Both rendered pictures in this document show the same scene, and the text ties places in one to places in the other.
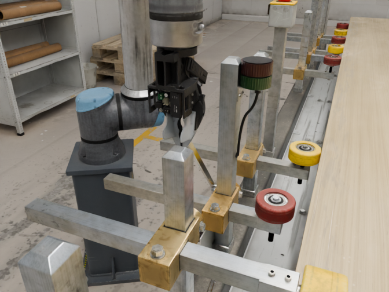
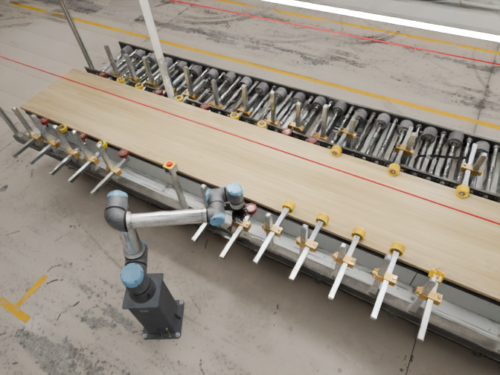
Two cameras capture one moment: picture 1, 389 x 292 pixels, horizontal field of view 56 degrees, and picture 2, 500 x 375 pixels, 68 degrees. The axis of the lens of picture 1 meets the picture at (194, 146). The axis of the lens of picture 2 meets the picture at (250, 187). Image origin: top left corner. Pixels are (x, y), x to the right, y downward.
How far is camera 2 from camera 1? 2.18 m
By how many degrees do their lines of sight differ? 61
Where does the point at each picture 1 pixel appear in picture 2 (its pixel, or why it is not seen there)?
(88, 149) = (149, 291)
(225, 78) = not seen: hidden behind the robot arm
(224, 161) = not seen: hidden behind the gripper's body
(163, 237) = (274, 228)
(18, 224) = not seen: outside the picture
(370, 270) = (277, 196)
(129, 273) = (178, 309)
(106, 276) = (177, 322)
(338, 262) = (274, 201)
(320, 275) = (288, 203)
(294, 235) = (228, 213)
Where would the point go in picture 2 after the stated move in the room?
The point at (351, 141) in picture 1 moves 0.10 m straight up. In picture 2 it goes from (220, 178) to (219, 170)
